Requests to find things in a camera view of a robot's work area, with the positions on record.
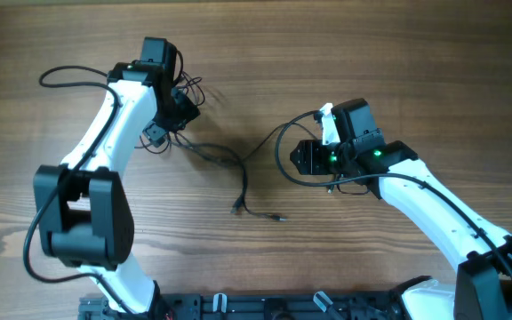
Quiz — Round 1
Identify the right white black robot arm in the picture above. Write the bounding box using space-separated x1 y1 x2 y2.
290 99 512 319

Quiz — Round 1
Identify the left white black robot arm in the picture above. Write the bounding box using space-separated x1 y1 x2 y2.
23 37 200 319

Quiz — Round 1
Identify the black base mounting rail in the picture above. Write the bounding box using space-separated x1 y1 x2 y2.
76 291 399 320

